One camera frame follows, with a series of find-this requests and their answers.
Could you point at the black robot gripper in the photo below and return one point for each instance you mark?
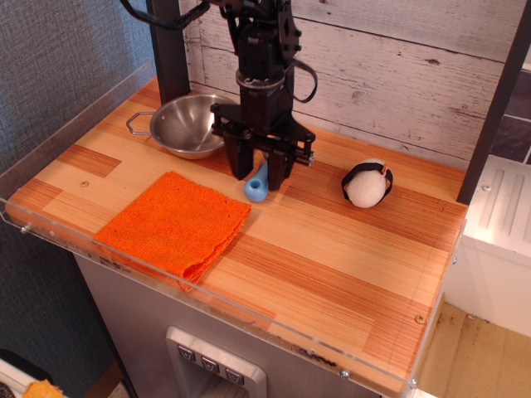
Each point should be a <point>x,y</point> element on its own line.
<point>263,119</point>

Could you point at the blue grey plastic spoon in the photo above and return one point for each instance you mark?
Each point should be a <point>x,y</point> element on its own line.
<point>257,187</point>

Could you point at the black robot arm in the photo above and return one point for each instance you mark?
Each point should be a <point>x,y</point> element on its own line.
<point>265,40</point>

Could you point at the clear acrylic counter guard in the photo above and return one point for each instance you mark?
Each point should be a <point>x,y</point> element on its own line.
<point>329,288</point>

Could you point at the orange knitted cloth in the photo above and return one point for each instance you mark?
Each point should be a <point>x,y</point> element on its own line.
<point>175,230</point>

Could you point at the white black penguin toy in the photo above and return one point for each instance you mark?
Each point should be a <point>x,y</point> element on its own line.
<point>368,183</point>

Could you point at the silver dispenser panel with buttons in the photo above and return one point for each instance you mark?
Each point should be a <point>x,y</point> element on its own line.
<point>211,365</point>

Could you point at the yellow object at corner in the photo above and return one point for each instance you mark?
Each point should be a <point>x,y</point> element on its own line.
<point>42,389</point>

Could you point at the stainless steel bowl with handles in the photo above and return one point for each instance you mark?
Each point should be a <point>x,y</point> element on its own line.
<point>184,126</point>

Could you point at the dark left vertical post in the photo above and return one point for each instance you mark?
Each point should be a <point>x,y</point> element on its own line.
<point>169,52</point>

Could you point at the dark vertical post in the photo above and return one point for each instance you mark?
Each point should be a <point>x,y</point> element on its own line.
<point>507,81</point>
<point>169,52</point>

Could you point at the dark right vertical post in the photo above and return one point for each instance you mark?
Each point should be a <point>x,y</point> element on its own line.
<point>507,81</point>

